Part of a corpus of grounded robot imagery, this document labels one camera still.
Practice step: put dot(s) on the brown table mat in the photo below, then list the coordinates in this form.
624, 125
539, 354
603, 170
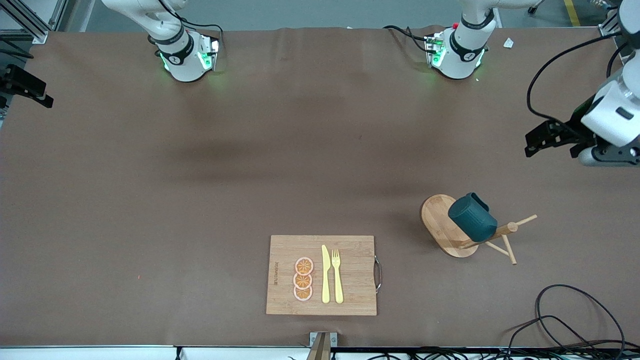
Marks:
350, 200

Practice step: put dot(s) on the orange slice toy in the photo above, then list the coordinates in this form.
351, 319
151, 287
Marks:
302, 294
304, 266
302, 281

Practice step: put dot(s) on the wooden mug tree stand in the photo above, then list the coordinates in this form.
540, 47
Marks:
440, 220

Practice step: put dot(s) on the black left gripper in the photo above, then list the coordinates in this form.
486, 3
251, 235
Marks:
571, 133

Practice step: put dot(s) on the bamboo cutting board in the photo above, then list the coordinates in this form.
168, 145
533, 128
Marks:
355, 270

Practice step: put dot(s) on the dark teal cup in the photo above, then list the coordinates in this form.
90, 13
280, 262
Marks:
472, 220

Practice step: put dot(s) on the yellow plastic knife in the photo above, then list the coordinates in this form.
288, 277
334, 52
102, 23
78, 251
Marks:
325, 280

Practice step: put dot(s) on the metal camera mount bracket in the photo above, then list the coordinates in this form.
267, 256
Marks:
320, 350

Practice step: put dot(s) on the white paper scrap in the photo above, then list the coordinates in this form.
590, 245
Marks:
508, 43

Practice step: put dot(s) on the aluminium frame profile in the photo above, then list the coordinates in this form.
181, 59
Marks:
607, 30
39, 35

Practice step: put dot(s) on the white table edge rail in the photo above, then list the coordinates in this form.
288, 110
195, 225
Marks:
100, 354

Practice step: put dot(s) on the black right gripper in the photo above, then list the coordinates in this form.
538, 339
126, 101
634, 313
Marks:
20, 82

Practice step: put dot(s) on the yellow plastic fork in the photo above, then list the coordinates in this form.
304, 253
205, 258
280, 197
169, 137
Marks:
338, 285

